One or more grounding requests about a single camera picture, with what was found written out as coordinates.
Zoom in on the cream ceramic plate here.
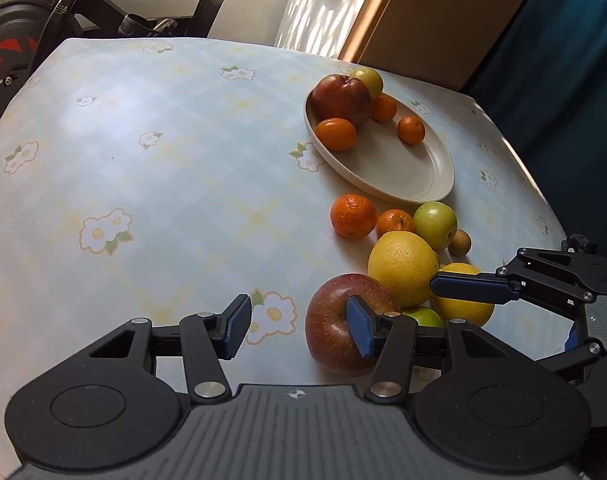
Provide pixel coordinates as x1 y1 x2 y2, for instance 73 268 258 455
303 77 455 206

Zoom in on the wooden door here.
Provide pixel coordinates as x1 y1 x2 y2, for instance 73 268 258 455
339 0 529 92

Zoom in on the black exercise bike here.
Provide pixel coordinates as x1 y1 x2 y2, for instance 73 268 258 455
0 0 265 153

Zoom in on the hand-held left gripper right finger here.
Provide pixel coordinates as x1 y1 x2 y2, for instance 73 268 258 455
346 295 511 405

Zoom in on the smooth orange tangerine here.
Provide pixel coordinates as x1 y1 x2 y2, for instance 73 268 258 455
315 117 359 152

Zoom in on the green jujube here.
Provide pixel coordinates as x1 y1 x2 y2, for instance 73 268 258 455
413 201 458 251
402 306 445 329

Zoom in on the large bumpy tangerine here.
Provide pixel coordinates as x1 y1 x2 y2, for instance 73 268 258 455
330 193 378 239

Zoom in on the yellow-green jujube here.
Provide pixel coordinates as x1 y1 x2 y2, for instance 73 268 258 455
348 66 384 101

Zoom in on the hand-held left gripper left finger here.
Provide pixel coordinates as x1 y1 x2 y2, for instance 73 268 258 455
86 294 253 402

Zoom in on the small tangerine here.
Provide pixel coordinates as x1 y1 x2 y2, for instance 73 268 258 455
370 94 398 123
397 115 427 146
376 209 415 240

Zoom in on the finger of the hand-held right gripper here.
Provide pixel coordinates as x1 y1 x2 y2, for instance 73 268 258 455
531 317 607 383
430 247 597 322

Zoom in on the round red apple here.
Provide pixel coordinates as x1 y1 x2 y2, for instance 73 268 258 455
305 273 402 377

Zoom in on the oval yellow lemon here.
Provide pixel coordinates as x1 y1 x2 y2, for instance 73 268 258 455
431 262 495 329

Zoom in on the dark blue curtain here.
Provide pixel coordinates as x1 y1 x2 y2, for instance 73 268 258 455
466 0 607 257

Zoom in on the tall dark red apple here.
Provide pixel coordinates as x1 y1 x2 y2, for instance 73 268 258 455
311 74 373 129

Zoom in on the large round lemon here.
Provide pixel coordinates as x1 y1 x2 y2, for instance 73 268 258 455
367 231 441 309

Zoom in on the small brown round longan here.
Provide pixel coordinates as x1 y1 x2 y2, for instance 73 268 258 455
449 229 472 257

